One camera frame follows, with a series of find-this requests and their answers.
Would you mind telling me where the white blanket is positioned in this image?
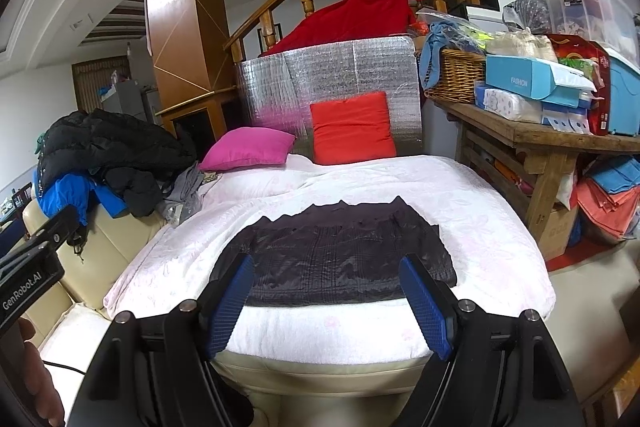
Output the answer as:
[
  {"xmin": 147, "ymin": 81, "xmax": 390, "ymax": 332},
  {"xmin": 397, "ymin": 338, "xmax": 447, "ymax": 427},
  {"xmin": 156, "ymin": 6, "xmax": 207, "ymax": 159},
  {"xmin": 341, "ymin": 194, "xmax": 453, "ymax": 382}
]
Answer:
[{"xmin": 103, "ymin": 154, "xmax": 557, "ymax": 365}]

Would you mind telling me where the blue cardboard box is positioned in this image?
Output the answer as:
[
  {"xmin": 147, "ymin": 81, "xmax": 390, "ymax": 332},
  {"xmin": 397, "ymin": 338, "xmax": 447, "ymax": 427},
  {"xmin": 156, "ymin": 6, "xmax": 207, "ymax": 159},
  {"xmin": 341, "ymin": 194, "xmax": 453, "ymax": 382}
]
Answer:
[{"xmin": 484, "ymin": 54, "xmax": 598, "ymax": 102}]

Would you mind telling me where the framed picture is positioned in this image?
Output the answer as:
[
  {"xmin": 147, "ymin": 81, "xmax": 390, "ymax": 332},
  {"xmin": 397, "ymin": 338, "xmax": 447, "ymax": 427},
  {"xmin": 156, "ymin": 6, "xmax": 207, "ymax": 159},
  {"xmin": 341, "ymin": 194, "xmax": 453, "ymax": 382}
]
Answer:
[{"xmin": 257, "ymin": 23, "xmax": 283, "ymax": 52}]

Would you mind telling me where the clear storage box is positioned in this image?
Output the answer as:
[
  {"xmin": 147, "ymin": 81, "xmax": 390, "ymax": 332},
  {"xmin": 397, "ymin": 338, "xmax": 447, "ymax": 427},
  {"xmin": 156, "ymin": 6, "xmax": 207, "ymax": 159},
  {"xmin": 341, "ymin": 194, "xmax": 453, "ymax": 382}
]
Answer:
[{"xmin": 540, "ymin": 0, "xmax": 640, "ymax": 68}]

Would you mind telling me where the blue jacket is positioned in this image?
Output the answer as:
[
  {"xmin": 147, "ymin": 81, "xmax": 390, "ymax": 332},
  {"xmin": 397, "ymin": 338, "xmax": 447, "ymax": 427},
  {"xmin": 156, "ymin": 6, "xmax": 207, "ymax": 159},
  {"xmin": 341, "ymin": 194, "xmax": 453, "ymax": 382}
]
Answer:
[{"xmin": 32, "ymin": 167, "xmax": 128, "ymax": 228}]

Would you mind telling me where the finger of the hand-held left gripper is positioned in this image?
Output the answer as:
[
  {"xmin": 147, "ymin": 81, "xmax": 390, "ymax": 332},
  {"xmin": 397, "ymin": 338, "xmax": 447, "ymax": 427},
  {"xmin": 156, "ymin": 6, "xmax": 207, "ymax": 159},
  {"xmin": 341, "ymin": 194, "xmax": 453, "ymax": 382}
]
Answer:
[{"xmin": 0, "ymin": 206, "xmax": 82, "ymax": 260}]

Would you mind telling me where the wooden pillar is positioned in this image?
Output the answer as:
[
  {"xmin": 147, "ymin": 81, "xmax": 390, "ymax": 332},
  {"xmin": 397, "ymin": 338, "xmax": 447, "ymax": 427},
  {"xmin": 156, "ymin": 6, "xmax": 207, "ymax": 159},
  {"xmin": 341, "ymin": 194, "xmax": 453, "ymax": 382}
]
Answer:
[{"xmin": 145, "ymin": 0, "xmax": 226, "ymax": 108}]

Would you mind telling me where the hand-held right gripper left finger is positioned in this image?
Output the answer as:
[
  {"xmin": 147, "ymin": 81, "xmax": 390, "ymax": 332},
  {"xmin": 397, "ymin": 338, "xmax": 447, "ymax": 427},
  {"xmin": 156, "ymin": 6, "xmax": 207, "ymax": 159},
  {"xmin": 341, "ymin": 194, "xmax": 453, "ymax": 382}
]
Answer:
[{"xmin": 67, "ymin": 253, "xmax": 256, "ymax": 427}]

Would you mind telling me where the clear plastic bag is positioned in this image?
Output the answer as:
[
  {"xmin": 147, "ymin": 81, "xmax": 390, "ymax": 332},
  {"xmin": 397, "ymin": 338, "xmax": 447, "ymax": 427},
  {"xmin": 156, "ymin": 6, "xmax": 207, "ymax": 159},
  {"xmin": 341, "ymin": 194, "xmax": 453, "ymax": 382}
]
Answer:
[{"xmin": 502, "ymin": 0, "xmax": 551, "ymax": 32}]

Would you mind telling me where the wicker basket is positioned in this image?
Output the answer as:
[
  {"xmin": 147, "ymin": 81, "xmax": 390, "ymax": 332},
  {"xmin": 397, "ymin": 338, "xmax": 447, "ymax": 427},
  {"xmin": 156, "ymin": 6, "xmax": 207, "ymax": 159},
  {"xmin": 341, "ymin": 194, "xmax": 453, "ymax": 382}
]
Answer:
[{"xmin": 424, "ymin": 48, "xmax": 488, "ymax": 105}]

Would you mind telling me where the black puffer coat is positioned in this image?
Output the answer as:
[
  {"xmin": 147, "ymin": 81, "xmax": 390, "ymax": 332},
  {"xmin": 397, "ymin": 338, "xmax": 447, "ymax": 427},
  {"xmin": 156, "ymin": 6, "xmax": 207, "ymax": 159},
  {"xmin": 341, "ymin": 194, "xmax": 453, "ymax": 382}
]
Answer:
[{"xmin": 37, "ymin": 108, "xmax": 198, "ymax": 188}]

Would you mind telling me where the blue cloth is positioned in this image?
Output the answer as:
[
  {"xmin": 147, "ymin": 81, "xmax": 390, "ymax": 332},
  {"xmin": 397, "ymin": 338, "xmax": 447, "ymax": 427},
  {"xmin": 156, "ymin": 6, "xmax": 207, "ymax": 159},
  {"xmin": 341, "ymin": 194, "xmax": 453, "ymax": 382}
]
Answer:
[{"xmin": 419, "ymin": 21, "xmax": 466, "ymax": 90}]

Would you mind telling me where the red pillow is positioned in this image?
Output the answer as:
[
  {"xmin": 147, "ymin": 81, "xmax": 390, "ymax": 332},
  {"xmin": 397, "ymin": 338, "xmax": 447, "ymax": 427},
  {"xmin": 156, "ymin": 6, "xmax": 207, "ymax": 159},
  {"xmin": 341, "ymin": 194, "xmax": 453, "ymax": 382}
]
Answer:
[{"xmin": 309, "ymin": 91, "xmax": 397, "ymax": 166}]

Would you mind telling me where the wooden lattice door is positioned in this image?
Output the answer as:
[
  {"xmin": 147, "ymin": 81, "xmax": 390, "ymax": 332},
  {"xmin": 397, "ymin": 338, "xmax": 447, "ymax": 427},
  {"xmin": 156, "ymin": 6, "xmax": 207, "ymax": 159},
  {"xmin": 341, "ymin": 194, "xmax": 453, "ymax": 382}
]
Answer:
[{"xmin": 71, "ymin": 56, "xmax": 131, "ymax": 115}]

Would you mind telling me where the person's left hand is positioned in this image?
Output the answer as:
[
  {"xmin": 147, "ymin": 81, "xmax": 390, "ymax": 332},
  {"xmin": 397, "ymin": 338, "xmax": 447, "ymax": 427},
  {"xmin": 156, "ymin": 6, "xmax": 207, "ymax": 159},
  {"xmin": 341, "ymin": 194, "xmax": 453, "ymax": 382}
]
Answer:
[{"xmin": 14, "ymin": 316, "xmax": 67, "ymax": 427}]

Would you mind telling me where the wooden cabinet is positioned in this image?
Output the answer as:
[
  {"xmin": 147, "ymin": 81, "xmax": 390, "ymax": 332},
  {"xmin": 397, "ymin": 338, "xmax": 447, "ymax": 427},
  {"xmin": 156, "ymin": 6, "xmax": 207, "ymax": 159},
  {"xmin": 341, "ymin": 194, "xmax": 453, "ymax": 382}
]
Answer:
[{"xmin": 155, "ymin": 87, "xmax": 241, "ymax": 142}]

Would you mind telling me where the black garment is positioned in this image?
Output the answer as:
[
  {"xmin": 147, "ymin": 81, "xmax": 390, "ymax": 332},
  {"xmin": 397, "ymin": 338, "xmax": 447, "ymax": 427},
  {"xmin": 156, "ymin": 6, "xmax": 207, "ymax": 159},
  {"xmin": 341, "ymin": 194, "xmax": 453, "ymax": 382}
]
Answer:
[{"xmin": 102, "ymin": 167, "xmax": 163, "ymax": 218}]

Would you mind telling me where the grey refrigerator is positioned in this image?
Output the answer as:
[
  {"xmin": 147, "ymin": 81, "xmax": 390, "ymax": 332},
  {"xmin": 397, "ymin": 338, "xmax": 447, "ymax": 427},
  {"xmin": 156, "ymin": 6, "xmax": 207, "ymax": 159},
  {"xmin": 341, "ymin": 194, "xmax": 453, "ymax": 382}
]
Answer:
[{"xmin": 117, "ymin": 79, "xmax": 147, "ymax": 115}]

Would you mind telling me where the grey garment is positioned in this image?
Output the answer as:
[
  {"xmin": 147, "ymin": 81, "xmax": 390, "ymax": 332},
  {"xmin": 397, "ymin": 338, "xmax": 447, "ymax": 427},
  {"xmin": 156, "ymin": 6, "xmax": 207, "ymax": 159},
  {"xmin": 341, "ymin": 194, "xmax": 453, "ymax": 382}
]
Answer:
[{"xmin": 155, "ymin": 162, "xmax": 206, "ymax": 225}]

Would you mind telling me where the teal storage bin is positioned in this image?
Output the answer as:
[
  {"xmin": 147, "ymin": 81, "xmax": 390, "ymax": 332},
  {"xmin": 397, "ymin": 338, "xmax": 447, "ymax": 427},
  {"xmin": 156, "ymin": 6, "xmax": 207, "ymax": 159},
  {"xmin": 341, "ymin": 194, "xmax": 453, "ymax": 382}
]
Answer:
[{"xmin": 597, "ymin": 52, "xmax": 640, "ymax": 135}]

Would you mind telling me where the brown cardboard box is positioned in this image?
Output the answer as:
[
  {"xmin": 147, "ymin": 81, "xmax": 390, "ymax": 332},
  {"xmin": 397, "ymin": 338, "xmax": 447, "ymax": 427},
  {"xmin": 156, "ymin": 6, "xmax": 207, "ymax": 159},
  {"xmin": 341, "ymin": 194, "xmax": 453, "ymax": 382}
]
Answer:
[{"xmin": 540, "ymin": 202, "xmax": 581, "ymax": 260}]

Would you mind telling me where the black quilted jacket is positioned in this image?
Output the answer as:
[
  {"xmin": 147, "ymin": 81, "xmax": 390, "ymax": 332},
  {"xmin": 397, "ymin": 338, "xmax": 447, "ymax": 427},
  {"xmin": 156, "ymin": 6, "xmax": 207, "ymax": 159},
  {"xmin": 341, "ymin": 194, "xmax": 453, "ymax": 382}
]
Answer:
[{"xmin": 210, "ymin": 196, "xmax": 458, "ymax": 308}]

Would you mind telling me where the silver foil insulation board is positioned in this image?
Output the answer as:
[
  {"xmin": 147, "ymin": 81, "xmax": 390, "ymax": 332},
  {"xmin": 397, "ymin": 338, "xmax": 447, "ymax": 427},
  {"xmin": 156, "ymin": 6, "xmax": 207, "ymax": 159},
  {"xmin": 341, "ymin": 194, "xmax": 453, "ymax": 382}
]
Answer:
[{"xmin": 234, "ymin": 34, "xmax": 423, "ymax": 158}]

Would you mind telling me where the beige plastic bag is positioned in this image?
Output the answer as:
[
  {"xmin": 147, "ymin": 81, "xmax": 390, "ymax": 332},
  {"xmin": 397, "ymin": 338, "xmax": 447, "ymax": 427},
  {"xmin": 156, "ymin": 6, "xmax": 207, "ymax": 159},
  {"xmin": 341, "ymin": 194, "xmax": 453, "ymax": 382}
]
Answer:
[{"xmin": 485, "ymin": 27, "xmax": 558, "ymax": 62}]

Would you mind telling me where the stack of folded cloths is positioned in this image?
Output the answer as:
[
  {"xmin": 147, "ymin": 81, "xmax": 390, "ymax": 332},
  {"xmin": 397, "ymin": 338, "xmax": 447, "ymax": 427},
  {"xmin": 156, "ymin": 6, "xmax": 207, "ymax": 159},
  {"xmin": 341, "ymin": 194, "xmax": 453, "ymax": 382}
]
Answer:
[{"xmin": 575, "ymin": 157, "xmax": 640, "ymax": 243}]

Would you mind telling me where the pink pillow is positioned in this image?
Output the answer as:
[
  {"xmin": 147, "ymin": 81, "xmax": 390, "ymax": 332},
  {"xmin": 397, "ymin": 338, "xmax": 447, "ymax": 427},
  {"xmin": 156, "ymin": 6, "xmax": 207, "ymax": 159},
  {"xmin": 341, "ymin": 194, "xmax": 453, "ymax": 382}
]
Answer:
[{"xmin": 198, "ymin": 127, "xmax": 297, "ymax": 171}]

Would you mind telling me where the red blanket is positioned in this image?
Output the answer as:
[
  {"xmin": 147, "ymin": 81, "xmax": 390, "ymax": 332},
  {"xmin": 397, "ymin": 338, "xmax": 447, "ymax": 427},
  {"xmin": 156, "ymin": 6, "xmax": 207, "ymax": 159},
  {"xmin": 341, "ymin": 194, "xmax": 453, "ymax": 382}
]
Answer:
[{"xmin": 260, "ymin": 0, "xmax": 426, "ymax": 56}]

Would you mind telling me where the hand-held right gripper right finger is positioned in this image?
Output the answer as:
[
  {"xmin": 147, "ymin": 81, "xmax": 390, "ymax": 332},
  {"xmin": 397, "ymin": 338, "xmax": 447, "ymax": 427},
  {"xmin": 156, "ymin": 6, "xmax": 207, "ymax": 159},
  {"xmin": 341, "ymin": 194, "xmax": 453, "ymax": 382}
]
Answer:
[{"xmin": 395, "ymin": 253, "xmax": 586, "ymax": 427}]

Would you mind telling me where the white tissue pack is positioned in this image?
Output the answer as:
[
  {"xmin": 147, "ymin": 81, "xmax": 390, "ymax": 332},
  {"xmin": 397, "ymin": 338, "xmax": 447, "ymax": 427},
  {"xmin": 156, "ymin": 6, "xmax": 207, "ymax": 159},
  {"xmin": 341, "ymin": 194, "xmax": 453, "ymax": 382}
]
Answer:
[{"xmin": 474, "ymin": 86, "xmax": 543, "ymax": 124}]

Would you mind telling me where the black cable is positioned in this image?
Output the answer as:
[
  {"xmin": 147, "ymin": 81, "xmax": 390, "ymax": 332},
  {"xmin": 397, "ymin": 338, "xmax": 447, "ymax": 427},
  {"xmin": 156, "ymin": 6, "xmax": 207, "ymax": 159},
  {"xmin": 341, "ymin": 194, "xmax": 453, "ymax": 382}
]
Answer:
[{"xmin": 42, "ymin": 358, "xmax": 93, "ymax": 376}]

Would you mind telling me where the dark wooden chair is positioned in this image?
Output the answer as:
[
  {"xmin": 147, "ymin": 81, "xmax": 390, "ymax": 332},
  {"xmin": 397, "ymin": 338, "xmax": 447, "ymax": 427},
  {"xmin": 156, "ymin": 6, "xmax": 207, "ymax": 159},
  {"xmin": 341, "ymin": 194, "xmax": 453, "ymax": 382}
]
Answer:
[{"xmin": 10, "ymin": 182, "xmax": 33, "ymax": 210}]

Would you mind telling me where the wooden table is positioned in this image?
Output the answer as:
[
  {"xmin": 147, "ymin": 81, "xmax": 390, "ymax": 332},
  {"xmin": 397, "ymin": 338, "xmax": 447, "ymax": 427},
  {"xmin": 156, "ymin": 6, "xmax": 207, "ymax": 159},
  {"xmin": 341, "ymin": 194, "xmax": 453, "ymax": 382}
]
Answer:
[{"xmin": 432, "ymin": 97, "xmax": 640, "ymax": 235}]

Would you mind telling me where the cream leather sofa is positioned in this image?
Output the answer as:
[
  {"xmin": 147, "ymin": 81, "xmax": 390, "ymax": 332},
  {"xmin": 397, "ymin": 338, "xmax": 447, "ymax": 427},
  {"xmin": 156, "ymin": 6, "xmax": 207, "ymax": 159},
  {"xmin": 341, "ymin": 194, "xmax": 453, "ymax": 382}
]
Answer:
[{"xmin": 22, "ymin": 197, "xmax": 551, "ymax": 427}]

